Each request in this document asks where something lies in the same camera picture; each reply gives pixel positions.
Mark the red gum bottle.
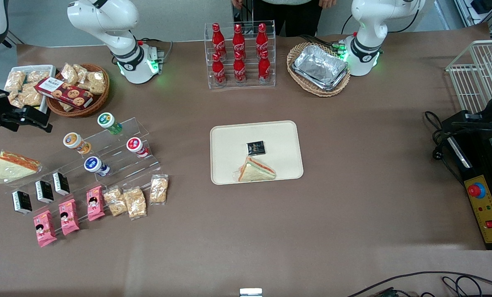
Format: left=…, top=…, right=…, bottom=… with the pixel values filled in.
left=126, top=137, right=150, bottom=158

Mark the aluminium foil tray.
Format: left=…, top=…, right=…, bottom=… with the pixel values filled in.
left=292, top=45, right=350, bottom=91

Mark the black tissue pack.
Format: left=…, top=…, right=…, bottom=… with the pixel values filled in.
left=12, top=190, right=33, bottom=215
left=247, top=141, right=267, bottom=156
left=35, top=180, right=55, bottom=204
left=52, top=172, right=71, bottom=196

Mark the black sealing machine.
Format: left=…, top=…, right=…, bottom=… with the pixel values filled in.
left=441, top=110, right=492, bottom=250

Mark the round wicker basket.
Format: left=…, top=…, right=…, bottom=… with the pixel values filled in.
left=45, top=63, right=111, bottom=118
left=287, top=42, right=351, bottom=98

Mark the looped black cable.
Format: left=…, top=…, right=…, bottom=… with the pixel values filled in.
left=441, top=275, right=484, bottom=297

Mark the beige plastic tray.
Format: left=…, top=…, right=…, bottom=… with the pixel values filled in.
left=210, top=120, right=304, bottom=185

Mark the black arm base cable bundle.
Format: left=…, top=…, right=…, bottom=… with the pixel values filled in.
left=299, top=34, right=348, bottom=53

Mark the green gum bottle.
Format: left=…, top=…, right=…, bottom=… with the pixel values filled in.
left=97, top=112, right=123, bottom=135

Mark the grey arm base cable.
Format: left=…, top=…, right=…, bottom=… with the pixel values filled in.
left=138, top=38, right=174, bottom=63

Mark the red emergency stop button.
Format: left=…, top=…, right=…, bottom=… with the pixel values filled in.
left=467, top=182, right=487, bottom=200

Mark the red cookie box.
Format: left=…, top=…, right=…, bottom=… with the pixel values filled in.
left=34, top=77, right=94, bottom=110

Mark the pink snack pack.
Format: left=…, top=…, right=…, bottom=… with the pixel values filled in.
left=86, top=185, right=106, bottom=222
left=33, top=210, right=58, bottom=248
left=58, top=198, right=81, bottom=236

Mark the red cola bottle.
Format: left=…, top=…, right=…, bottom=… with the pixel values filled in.
left=232, top=24, right=246, bottom=55
left=212, top=53, right=227, bottom=87
left=233, top=52, right=247, bottom=85
left=256, top=23, right=269, bottom=53
left=212, top=23, right=226, bottom=56
left=258, top=49, right=271, bottom=83

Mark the wrapped triangular sandwich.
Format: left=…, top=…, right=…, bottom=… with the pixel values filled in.
left=233, top=156, right=277, bottom=183
left=0, top=150, right=43, bottom=183

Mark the white rectangular tray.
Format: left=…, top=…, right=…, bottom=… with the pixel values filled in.
left=5, top=65, right=57, bottom=115

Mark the orange gum bottle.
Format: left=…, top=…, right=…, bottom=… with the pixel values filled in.
left=63, top=132, right=92, bottom=155

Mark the clear acrylic stepped stand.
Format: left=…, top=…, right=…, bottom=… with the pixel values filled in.
left=6, top=117, right=164, bottom=207

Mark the clear acrylic bottle rack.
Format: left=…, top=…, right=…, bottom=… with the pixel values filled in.
left=204, top=20, right=276, bottom=90

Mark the black power cable with plug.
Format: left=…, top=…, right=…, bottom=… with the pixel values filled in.
left=424, top=110, right=466, bottom=186

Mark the long black cable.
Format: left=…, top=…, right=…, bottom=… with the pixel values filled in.
left=346, top=271, right=492, bottom=297

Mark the blue gum bottle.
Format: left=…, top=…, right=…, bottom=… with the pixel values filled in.
left=84, top=156, right=111, bottom=177

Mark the metal frame shelf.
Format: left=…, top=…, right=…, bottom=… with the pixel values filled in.
left=454, top=0, right=492, bottom=34

